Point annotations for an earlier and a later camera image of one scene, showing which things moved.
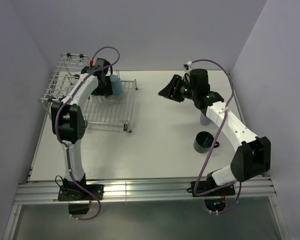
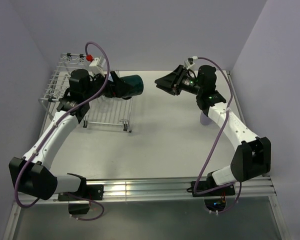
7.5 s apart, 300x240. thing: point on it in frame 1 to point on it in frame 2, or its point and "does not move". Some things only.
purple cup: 204,120 does not move
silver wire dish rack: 115,109 does not move
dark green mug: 203,142 to 136,81
